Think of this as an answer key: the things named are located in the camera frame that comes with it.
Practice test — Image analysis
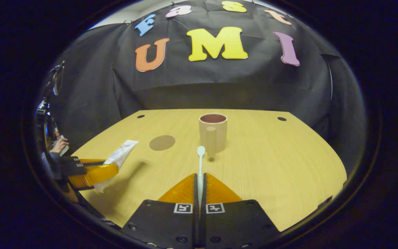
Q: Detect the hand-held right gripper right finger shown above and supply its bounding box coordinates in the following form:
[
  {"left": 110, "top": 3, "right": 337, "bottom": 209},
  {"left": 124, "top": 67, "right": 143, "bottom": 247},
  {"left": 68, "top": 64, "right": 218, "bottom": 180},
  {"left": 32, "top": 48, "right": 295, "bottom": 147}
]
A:
[{"left": 201, "top": 173, "right": 281, "bottom": 249}]

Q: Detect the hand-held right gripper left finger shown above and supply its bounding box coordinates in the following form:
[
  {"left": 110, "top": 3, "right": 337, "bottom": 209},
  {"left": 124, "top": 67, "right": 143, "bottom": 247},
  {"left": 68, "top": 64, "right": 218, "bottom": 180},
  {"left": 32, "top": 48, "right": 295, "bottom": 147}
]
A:
[{"left": 121, "top": 173, "right": 199, "bottom": 249}]

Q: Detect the white toothpaste tube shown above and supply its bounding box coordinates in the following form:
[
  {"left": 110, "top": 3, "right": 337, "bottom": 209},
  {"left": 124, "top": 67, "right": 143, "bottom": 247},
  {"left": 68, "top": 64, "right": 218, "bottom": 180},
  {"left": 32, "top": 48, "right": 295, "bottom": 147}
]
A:
[{"left": 94, "top": 139, "right": 139, "bottom": 193}]

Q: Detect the white toothbrush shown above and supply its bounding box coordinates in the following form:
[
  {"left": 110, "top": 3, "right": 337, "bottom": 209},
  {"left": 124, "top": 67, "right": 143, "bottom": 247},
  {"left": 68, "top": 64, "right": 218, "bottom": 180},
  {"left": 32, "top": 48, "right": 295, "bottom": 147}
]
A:
[{"left": 197, "top": 146, "right": 206, "bottom": 208}]

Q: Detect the brown round coaster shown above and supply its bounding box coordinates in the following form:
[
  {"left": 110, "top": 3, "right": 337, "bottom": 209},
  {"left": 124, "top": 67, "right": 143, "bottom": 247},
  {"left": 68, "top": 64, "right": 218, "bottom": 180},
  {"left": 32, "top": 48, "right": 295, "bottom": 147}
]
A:
[{"left": 149, "top": 135, "right": 176, "bottom": 151}]

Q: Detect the beige cup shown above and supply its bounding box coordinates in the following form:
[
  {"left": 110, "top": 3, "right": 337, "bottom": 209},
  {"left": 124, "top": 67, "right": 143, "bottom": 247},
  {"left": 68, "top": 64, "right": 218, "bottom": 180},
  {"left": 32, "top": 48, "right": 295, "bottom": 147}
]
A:
[{"left": 199, "top": 113, "right": 228, "bottom": 158}]

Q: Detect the white handheld device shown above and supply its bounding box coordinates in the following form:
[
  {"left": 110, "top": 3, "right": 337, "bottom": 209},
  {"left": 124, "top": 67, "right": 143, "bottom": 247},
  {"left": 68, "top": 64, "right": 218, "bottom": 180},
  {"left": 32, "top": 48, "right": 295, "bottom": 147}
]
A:
[{"left": 59, "top": 135, "right": 70, "bottom": 157}]

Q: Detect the black backdrop cloth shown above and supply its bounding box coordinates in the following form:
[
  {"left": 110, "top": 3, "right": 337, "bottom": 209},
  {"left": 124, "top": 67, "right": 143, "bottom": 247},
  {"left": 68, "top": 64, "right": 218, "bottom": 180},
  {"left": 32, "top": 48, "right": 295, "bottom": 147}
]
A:
[{"left": 47, "top": 0, "right": 367, "bottom": 173}]

